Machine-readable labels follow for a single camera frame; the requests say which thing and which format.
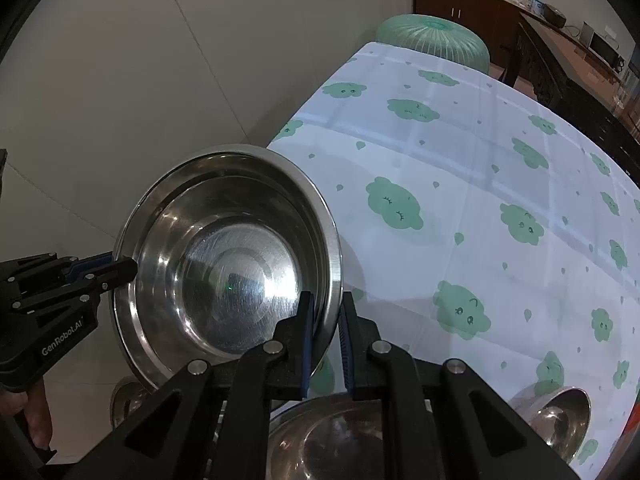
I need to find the large steel bowl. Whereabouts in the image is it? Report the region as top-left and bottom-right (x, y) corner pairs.
(266, 393), (384, 480)

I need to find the small steel bowl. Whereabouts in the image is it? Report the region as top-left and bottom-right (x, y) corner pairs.
(509, 386), (591, 464)

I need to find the left hand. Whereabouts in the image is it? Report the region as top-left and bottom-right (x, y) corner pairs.
(0, 379), (52, 448)

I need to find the green cloud pattern tablecloth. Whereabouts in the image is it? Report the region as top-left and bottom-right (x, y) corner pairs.
(270, 42), (639, 479)

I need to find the green plastic stool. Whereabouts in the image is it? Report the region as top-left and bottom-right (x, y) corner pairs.
(375, 14), (490, 74)

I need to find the dark wooden table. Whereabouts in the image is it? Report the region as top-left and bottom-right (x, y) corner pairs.
(501, 12), (639, 182)

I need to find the brown wooden sideboard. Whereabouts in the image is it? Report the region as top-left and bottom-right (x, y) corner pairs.
(412, 0), (578, 68)

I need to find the white microwave oven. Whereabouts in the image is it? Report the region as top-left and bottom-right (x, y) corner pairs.
(579, 22), (625, 73)

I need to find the black rice cooker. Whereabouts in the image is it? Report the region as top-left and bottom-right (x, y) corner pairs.
(542, 3), (566, 29)

